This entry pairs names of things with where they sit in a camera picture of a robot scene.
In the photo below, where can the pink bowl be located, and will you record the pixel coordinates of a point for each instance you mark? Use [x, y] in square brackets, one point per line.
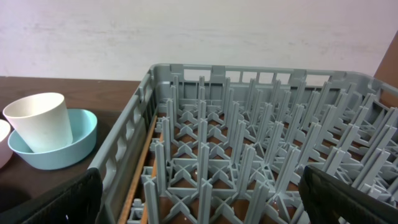
[5, 151]

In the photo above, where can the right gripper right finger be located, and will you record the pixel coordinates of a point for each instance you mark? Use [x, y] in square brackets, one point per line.
[326, 199]

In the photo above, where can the light blue bowl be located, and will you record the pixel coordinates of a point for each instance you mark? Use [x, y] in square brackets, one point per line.
[84, 131]

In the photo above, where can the grey dishwasher rack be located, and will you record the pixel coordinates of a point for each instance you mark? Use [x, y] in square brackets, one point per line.
[237, 139]

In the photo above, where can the brown plastic tray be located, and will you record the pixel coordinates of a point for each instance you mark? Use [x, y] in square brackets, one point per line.
[21, 182]

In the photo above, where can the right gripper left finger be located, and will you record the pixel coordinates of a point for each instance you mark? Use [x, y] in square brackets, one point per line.
[77, 200]

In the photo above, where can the cream cup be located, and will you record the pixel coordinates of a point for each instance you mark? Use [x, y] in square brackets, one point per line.
[41, 120]

